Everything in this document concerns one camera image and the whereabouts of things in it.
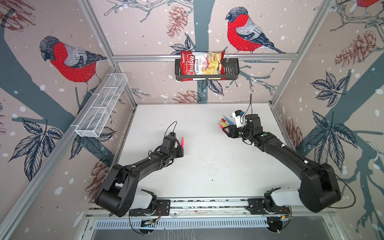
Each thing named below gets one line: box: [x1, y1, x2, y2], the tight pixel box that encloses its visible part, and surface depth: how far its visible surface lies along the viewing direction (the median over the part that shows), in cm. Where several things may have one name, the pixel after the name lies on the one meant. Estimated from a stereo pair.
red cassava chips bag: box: [181, 50, 227, 82], surface depth 90 cm
